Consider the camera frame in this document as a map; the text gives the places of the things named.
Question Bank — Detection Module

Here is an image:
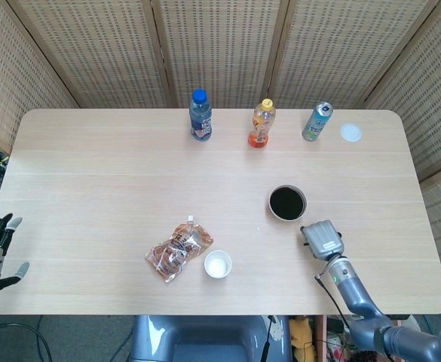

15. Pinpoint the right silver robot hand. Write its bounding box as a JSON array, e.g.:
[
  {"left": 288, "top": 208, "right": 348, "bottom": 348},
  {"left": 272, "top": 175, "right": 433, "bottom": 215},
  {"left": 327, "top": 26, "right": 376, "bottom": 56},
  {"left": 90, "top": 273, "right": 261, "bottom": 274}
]
[{"left": 299, "top": 219, "right": 345, "bottom": 261}]

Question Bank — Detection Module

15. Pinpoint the bowl of black liquid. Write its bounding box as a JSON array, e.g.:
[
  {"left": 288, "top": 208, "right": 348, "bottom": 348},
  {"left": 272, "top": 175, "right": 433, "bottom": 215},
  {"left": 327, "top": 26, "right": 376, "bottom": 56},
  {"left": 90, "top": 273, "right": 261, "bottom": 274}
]
[{"left": 268, "top": 184, "right": 308, "bottom": 222}]

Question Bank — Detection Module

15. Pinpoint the brown wooden table leg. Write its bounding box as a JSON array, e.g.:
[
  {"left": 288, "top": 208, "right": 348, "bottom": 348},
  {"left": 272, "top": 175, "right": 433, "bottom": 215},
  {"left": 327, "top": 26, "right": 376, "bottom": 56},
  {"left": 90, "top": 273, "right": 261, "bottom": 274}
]
[{"left": 315, "top": 314, "right": 327, "bottom": 362}]

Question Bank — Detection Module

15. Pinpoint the pile of assorted objects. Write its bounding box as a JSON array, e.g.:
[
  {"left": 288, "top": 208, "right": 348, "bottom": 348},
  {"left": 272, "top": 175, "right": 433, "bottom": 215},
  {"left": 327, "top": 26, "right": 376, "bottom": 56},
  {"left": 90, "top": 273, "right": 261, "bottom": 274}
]
[{"left": 326, "top": 316, "right": 357, "bottom": 362}]

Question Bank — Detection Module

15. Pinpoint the yellow plush toy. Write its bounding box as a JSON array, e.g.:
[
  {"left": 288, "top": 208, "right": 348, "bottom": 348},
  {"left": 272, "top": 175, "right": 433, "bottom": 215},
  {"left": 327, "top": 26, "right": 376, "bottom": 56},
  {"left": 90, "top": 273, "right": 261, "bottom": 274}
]
[{"left": 289, "top": 316, "right": 317, "bottom": 362}]

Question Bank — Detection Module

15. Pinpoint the white paper cup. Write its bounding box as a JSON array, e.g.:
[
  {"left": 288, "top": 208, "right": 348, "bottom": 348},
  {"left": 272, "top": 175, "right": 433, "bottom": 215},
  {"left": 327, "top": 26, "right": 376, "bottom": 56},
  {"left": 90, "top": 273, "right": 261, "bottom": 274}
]
[{"left": 204, "top": 250, "right": 233, "bottom": 280}]

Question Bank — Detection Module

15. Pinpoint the white round lid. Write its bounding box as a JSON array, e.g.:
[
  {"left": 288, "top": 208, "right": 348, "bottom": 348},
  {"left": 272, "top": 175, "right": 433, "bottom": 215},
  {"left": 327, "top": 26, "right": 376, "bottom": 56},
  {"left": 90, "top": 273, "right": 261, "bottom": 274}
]
[{"left": 339, "top": 122, "right": 363, "bottom": 143}]

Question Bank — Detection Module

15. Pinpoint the light blue drink can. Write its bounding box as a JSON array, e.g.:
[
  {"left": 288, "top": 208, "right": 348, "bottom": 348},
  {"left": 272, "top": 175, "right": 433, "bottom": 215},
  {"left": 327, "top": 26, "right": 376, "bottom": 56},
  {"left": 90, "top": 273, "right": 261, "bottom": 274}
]
[{"left": 302, "top": 100, "right": 334, "bottom": 143}]

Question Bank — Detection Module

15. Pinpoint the yellow-capped orange drink bottle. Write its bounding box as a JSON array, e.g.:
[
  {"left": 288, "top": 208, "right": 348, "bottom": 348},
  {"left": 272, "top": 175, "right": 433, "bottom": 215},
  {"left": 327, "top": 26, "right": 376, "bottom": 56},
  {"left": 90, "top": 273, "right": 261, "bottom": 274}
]
[{"left": 247, "top": 98, "right": 277, "bottom": 149}]

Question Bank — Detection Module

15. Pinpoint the brown spouted drink pouch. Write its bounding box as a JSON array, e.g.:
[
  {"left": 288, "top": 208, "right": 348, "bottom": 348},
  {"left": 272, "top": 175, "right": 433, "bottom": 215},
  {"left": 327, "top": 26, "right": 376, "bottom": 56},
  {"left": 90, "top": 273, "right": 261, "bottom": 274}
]
[{"left": 144, "top": 214, "right": 214, "bottom": 283}]

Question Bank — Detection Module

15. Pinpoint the grey robot torso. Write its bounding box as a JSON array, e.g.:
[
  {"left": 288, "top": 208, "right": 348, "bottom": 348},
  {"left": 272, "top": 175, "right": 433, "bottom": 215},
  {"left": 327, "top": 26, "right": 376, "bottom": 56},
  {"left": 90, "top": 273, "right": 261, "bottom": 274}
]
[{"left": 129, "top": 314, "right": 292, "bottom": 362}]

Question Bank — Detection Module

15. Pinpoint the blue-capped drink bottle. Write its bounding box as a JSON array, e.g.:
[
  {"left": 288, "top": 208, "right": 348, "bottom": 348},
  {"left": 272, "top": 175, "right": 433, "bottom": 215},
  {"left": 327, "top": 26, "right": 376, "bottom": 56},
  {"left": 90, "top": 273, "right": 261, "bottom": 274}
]
[{"left": 188, "top": 88, "right": 213, "bottom": 142}]

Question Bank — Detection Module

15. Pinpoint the rattan folding screen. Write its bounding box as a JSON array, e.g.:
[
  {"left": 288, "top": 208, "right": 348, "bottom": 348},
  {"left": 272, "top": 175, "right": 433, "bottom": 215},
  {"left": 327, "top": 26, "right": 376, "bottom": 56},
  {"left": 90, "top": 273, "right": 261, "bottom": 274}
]
[{"left": 0, "top": 0, "right": 441, "bottom": 302}]

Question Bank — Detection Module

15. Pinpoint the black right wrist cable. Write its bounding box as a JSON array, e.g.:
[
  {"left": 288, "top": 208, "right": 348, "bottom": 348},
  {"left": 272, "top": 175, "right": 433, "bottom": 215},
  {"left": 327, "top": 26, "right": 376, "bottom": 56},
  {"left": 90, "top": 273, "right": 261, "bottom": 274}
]
[{"left": 314, "top": 274, "right": 354, "bottom": 330}]

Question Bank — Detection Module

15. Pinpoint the black floor cable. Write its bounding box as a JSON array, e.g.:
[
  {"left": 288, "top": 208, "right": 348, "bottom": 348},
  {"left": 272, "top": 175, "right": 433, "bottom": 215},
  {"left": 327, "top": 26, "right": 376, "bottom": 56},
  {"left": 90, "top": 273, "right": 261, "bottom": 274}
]
[{"left": 0, "top": 318, "right": 54, "bottom": 362}]

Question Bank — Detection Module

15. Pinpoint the white perforated bracket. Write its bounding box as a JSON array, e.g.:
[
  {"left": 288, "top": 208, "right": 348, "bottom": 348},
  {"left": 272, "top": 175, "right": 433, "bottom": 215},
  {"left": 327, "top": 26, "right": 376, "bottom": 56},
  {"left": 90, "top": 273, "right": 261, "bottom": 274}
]
[{"left": 268, "top": 315, "right": 283, "bottom": 342}]

